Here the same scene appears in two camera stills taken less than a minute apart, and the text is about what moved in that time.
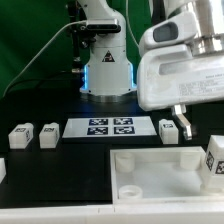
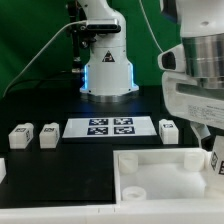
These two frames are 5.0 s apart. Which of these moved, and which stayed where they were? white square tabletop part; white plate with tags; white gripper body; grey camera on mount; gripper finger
Moved: white gripper body; gripper finger
Stayed: white square tabletop part; white plate with tags; grey camera on mount
